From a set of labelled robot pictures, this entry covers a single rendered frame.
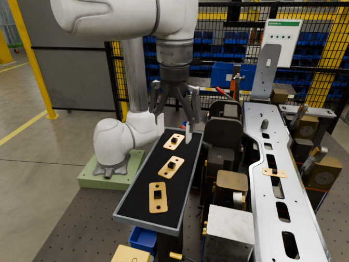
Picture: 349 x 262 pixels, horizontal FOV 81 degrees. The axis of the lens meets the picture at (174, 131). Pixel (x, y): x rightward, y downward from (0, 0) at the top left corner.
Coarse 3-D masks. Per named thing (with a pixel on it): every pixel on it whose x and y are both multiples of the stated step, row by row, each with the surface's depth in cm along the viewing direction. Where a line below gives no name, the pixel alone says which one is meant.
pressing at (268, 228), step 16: (256, 112) 118; (272, 112) 118; (256, 128) 103; (272, 128) 103; (256, 144) 93; (272, 144) 91; (288, 144) 92; (288, 160) 82; (256, 176) 74; (272, 176) 74; (288, 176) 74; (256, 192) 68; (272, 192) 68; (288, 192) 68; (304, 192) 68; (256, 208) 62; (272, 208) 62; (288, 208) 62; (304, 208) 62; (256, 224) 57; (272, 224) 58; (288, 224) 58; (304, 224) 58; (256, 240) 53; (272, 240) 54; (304, 240) 54; (320, 240) 54; (256, 256) 50; (272, 256) 50; (304, 256) 50; (320, 256) 50
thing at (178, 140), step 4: (172, 136) 67; (176, 136) 67; (180, 136) 67; (168, 140) 65; (172, 140) 64; (176, 140) 64; (180, 140) 65; (168, 144) 63; (172, 144) 63; (176, 144) 63; (168, 148) 61; (172, 148) 61
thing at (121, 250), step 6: (120, 246) 37; (126, 246) 37; (120, 252) 36; (126, 252) 36; (132, 252) 36; (138, 252) 36; (144, 252) 36; (114, 258) 35; (120, 258) 35; (126, 258) 35; (132, 258) 35; (138, 258) 35; (144, 258) 35
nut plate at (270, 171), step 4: (264, 168) 77; (268, 168) 77; (264, 172) 75; (268, 172) 75; (272, 172) 75; (276, 172) 74; (280, 172) 75; (284, 172) 75; (276, 176) 74; (280, 176) 74; (284, 176) 74
